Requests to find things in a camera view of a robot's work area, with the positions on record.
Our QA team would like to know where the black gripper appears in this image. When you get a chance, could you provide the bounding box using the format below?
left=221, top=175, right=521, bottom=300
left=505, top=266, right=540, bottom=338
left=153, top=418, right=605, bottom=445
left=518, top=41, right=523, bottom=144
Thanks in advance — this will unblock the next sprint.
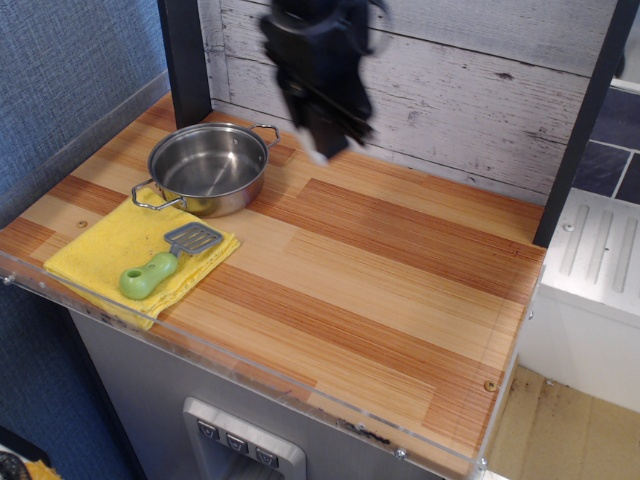
left=259, top=14, right=373, bottom=159

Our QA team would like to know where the white and black sushi toy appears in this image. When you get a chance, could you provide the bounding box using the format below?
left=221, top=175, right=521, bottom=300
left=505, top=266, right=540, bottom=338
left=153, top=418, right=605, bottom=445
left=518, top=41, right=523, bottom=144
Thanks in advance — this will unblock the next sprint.
left=295, top=128, right=329, bottom=166

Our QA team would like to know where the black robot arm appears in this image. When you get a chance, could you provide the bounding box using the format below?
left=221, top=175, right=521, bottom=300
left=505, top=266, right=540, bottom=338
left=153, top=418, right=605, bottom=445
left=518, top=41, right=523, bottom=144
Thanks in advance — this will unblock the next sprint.
left=259, top=1, right=388, bottom=165

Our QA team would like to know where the stainless steel pot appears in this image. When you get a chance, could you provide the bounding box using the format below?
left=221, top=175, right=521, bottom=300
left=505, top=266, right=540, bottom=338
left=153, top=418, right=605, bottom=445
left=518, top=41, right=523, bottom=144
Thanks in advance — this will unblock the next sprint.
left=131, top=122, right=281, bottom=217

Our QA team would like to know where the yellow cloth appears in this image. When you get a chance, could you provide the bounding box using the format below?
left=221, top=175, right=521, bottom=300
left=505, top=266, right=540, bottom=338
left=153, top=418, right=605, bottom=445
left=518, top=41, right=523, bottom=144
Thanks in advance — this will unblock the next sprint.
left=44, top=199, right=240, bottom=330

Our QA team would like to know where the green and grey toy spatula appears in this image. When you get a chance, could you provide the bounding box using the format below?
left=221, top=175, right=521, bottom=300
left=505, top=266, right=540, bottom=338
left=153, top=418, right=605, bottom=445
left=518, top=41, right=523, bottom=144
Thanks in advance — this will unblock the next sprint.
left=119, top=222, right=223, bottom=300

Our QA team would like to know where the clear acrylic table edge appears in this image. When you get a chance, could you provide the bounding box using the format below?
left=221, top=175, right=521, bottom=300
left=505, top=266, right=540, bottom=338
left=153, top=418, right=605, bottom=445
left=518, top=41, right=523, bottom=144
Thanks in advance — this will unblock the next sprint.
left=1, top=245, right=543, bottom=479

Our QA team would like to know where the white side cabinet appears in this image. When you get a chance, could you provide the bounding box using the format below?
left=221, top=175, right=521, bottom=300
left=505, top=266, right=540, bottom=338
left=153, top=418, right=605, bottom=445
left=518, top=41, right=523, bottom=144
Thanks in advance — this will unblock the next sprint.
left=518, top=189, right=639, bottom=410

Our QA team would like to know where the silver dispenser panel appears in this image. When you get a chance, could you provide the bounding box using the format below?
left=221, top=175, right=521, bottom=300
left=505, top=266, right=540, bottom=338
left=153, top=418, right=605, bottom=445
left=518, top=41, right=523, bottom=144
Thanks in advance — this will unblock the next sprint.
left=183, top=397, right=307, bottom=479

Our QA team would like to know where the yellow object bottom left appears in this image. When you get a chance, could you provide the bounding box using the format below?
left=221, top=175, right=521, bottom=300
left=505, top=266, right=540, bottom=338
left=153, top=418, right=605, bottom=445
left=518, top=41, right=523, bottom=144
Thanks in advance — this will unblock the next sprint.
left=24, top=461, right=62, bottom=480

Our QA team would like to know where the black left frame post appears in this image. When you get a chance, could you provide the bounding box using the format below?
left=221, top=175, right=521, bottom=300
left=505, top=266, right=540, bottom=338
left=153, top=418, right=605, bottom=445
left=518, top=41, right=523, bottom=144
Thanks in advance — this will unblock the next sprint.
left=157, top=0, right=212, bottom=129

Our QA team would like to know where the black frame post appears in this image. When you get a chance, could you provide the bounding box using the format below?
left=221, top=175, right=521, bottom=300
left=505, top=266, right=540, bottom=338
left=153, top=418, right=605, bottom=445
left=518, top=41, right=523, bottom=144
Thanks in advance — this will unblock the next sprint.
left=157, top=0, right=212, bottom=129
left=533, top=0, right=639, bottom=248

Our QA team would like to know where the black right frame post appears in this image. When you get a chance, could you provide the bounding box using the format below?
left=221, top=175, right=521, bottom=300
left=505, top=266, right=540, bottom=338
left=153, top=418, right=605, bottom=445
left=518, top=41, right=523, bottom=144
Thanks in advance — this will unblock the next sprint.
left=533, top=0, right=639, bottom=248

